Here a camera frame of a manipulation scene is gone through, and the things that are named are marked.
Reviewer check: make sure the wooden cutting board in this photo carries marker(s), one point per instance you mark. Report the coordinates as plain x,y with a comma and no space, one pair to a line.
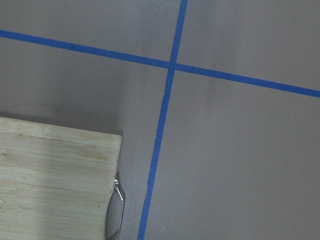
56,182

